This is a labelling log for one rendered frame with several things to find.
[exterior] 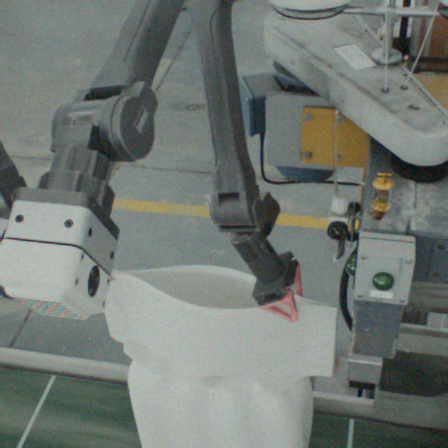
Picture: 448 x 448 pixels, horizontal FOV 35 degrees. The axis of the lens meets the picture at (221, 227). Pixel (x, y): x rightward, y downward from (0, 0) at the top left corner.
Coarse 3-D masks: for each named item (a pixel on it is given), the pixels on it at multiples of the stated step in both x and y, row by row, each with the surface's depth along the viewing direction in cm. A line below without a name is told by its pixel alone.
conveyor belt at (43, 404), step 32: (0, 384) 200; (32, 384) 200; (64, 384) 199; (96, 384) 198; (0, 416) 192; (32, 416) 191; (64, 416) 191; (96, 416) 190; (128, 416) 190; (320, 416) 186
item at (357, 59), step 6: (336, 48) 122; (342, 48) 122; (348, 48) 122; (354, 48) 122; (342, 54) 120; (348, 54) 120; (354, 54) 120; (360, 54) 120; (348, 60) 118; (354, 60) 118; (360, 60) 118; (366, 60) 118; (354, 66) 116; (360, 66) 116; (366, 66) 116; (372, 66) 116
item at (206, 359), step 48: (144, 288) 137; (192, 288) 143; (240, 288) 140; (144, 336) 148; (192, 336) 137; (240, 336) 134; (288, 336) 135; (336, 336) 133; (144, 384) 148; (192, 384) 144; (240, 384) 142; (288, 384) 141; (144, 432) 158; (192, 432) 152; (240, 432) 147; (288, 432) 146
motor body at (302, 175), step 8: (280, 72) 134; (288, 72) 134; (280, 80) 136; (288, 80) 133; (296, 80) 132; (288, 88) 135; (296, 88) 134; (304, 88) 134; (280, 168) 148; (288, 168) 146; (296, 168) 145; (288, 176) 147; (296, 176) 146; (304, 176) 145; (312, 176) 145; (320, 176) 145; (328, 176) 147
